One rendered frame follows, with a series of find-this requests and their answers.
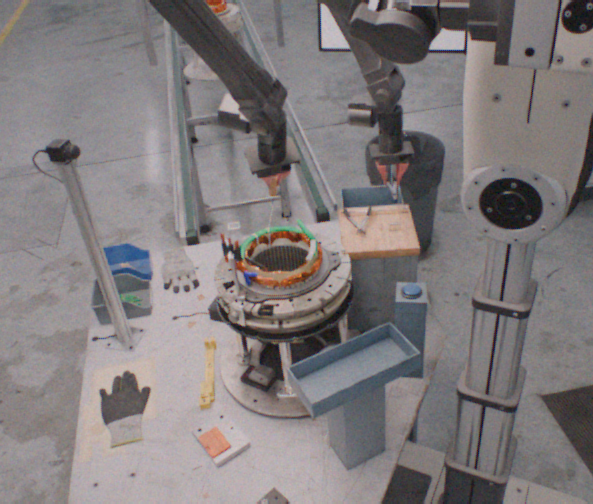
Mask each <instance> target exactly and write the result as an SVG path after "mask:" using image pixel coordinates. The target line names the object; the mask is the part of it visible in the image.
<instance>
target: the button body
mask: <svg viewBox="0 0 593 504"><path fill-rule="evenodd" d="M407 284H416V285H418V286H419V287H421V289H422V291H423V292H422V295H421V297H419V298H417V299H407V298H405V297H403V296H402V295H401V288H402V287H403V286H405V285H407ZM426 312H427V283H404V282H397V286H396V317H395V327H396V328H397V329H398V331H399V332H400V333H401V334H402V335H403V336H404V337H405V338H406V339H407V340H408V341H409V342H410V343H411V344H412V345H413V346H414V347H415V348H416V349H417V350H418V351H419V352H420V368H419V369H416V370H414V371H412V372H410V373H408V374H406V375H404V376H402V377H405V378H421V379H423V369H424V350H425V331H426Z"/></svg>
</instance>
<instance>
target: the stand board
mask: <svg viewBox="0 0 593 504"><path fill-rule="evenodd" d="M407 207H408V208H409V206H408V205H395V206H381V207H372V210H374V215H371V216H370V219H368V221H367V222H366V224H365V225H364V226H366V235H364V233H359V234H358V235H357V233H354V226H355V225H353V224H352V223H351V222H350V221H349V220H347V218H346V217H341V212H343V209H339V210H338V214H339V226H340V236H341V245H342V246H343V248H344V249H345V252H346V253H343V255H344V254H348V256H349V258H350V260H355V259H370V258H385V257H400V256H415V255H420V246H419V243H418V239H417V235H416V232H415V228H414V224H413V220H412V217H411V213H410V209H409V210H408V213H396V214H381V215H375V210H378V209H392V208H407ZM368 208H369V207H367V208H353V209H347V210H348V212H350V211H364V210H368ZM365 217H366V216H353V217H352V218H353V219H354V220H355V221H356V222H357V223H358V224H359V225H361V223H362V219H363V220H364V218H365ZM397 223H401V230H397V231H389V224H397Z"/></svg>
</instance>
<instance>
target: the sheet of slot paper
mask: <svg viewBox="0 0 593 504"><path fill-rule="evenodd" d="M126 370H129V371H130V372H131V373H135V375H136V378H137V381H138V386H139V389H140V392H141V389H142V388H143V387H144V386H149V387H150V388H151V392H150V396H149V399H148V402H147V405H146V408H145V410H144V413H143V416H142V419H141V421H144V420H149V419H153V418H157V417H158V410H157V392H156V373H155V356H151V357H147V358H143V359H138V360H134V361H129V362H125V363H120V364H116V365H111V366H106V367H102V368H97V369H93V370H92V378H91V395H90V403H89V404H85V405H84V406H83V420H82V435H81V447H80V456H79V463H82V462H89V461H92V448H93V444H96V443H101V442H103V452H102V459H103V458H107V457H111V456H115V455H120V454H124V453H127V445H123V446H119V447H115V448H110V445H111V434H110V430H109V429H108V428H107V426H106V425H105V423H104V421H103V418H102V414H101V397H100V394H99V389H101V388H105V389H106V391H107V394H110V393H112V383H113V379H114V377H115V376H117V375H120V376H121V381H122V374H123V372H124V371H126Z"/></svg>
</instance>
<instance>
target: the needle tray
mask: <svg viewBox="0 0 593 504"><path fill-rule="evenodd" d="M419 368H420V352H419V351H418V350H417V349H416V348H415V347H414V346H413V345H412V344H411V343H410V342H409V341H408V340H407V339H406V338H405V337H404V336H403V335H402V334H401V333H400V332H399V331H398V329H397V328H396V327H395V326H394V325H393V324H392V323H391V322H388V323H386V324H384V325H381V326H379V327H377V328H375V329H372V330H370V331H368V332H366V333H363V334H361V335H359V336H356V337H354V338H352V339H350V340H347V341H345V342H343V343H341V344H338V345H336V346H334V347H332V348H329V349H327V350H325V351H323V352H320V353H318V354H316V355H314V356H311V357H309V358H307V359H304V360H302V361H300V362H298V363H295V364H293V365H291V366H289V367H286V370H287V377H288V383H289V384H290V386H291V387H292V389H293V390H294V391H295V393H296V394H297V396H298V397H299V399H300V400H301V402H302V403H303V405H304V406H305V407H306V409H307V410H308V412H309V413H310V415H311V416H312V418H313V419H314V418H316V417H319V416H321V415H323V414H325V413H327V421H328V433H329V444H330V446H331V447H332V449H333V450H334V452H335V453H336V455H337V456H338V458H339V459H340V461H341V462H342V464H343V465H344V466H345V468H346V469H347V471H348V470H350V469H352V468H354V467H356V466H358V465H359V464H361V463H363V462H365V461H367V460H369V459H371V458H373V457H375V456H377V455H379V454H381V453H382V452H384V451H385V384H387V383H389V382H391V381H394V380H396V379H398V378H400V377H402V376H404V375H406V374H408V373H410V372H412V371H414V370H416V369H419Z"/></svg>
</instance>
